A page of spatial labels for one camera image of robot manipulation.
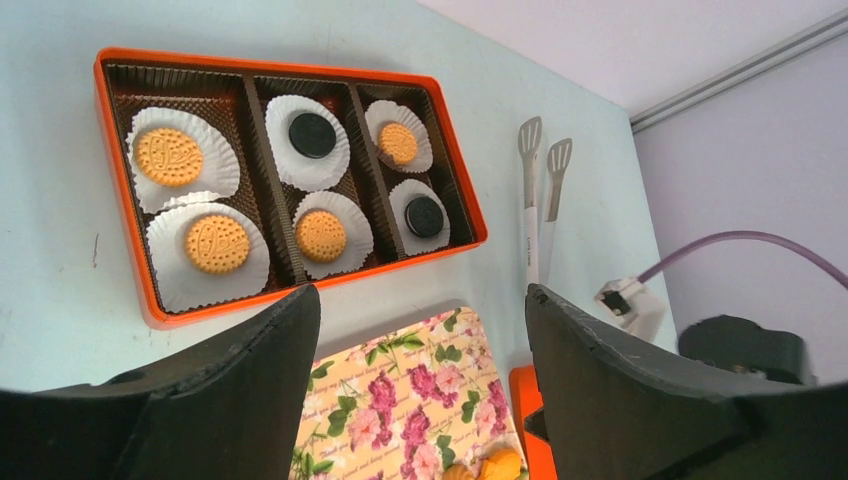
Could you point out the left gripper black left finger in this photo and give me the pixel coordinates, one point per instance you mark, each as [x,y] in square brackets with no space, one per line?
[228,407]

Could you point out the tan round cookie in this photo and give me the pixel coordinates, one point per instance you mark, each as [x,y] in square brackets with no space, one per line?
[217,244]
[321,236]
[169,157]
[399,142]

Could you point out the floral cookie tray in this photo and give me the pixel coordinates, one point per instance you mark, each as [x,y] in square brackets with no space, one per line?
[406,405]

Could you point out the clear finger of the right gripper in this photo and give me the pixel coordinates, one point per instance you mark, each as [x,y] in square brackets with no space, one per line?
[528,143]
[558,160]

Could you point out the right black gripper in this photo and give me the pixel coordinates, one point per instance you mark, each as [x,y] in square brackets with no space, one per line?
[742,346]

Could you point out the black round cookie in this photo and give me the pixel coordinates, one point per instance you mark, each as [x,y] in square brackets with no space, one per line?
[312,135]
[423,217]

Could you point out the orange pumpkin cookie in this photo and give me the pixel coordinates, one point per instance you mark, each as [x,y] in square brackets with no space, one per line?
[504,464]

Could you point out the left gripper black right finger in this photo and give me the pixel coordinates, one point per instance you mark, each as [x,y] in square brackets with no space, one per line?
[617,407]

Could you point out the orange cookie tin box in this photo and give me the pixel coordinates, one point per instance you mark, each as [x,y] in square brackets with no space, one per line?
[232,95]

